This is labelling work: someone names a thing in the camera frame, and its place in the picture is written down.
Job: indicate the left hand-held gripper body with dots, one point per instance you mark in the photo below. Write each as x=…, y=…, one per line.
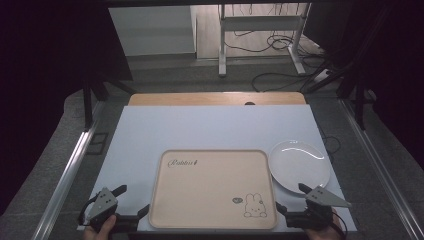
x=104, y=202

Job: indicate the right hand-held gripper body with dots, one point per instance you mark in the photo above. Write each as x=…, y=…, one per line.
x=316, y=213

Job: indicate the white plate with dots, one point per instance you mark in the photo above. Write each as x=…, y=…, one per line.
x=296, y=166

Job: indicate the beige tray with rabbit print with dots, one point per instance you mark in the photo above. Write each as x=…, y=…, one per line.
x=213, y=190

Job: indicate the person's right hand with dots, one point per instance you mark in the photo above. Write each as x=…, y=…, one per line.
x=321, y=235

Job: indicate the person's left hand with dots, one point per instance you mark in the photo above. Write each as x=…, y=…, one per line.
x=100, y=232

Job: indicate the black stand leg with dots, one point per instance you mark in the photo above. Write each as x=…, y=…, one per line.
x=88, y=103
x=359, y=103

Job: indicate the white table cover board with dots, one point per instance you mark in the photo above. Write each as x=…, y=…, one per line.
x=200, y=130

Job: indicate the white power strip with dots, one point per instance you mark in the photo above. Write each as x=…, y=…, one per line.
x=321, y=76

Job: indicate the wooden table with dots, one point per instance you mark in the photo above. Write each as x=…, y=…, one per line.
x=213, y=99

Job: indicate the grey cabinet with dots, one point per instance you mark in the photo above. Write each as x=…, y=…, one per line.
x=153, y=31

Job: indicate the white metal stand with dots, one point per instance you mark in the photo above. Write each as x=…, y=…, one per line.
x=222, y=43

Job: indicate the aluminium rail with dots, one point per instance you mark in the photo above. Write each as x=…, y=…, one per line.
x=383, y=166
x=63, y=180

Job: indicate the black floor frame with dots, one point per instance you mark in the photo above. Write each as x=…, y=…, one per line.
x=97, y=143

